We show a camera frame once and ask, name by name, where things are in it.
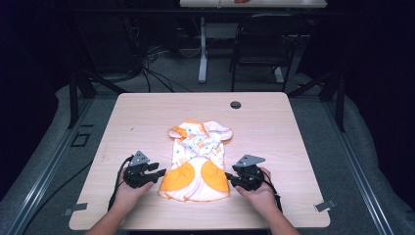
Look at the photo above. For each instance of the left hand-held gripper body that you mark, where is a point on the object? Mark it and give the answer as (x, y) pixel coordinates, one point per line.
(137, 173)

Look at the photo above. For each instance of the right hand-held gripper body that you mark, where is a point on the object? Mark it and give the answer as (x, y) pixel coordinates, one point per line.
(249, 174)

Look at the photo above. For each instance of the orange and white baby romper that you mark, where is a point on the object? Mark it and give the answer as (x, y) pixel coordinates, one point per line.
(197, 161)

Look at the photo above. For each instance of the person's left hand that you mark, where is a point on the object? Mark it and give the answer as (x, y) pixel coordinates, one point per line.
(131, 192)

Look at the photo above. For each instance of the person's right hand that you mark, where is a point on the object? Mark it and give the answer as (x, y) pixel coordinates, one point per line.
(261, 196)

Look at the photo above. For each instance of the grey tape strip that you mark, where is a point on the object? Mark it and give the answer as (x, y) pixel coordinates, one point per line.
(325, 205)
(75, 209)

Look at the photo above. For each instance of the black metal stand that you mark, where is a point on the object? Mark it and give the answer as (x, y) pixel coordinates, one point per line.
(326, 94)
(80, 91)

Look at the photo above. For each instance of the white desk leg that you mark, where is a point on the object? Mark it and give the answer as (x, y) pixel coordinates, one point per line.
(203, 52)

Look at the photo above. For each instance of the black folding chair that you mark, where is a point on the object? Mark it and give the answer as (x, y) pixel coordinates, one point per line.
(266, 45)

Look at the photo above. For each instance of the aluminium floor rail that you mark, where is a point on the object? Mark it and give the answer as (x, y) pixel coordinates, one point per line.
(42, 173)
(359, 169)

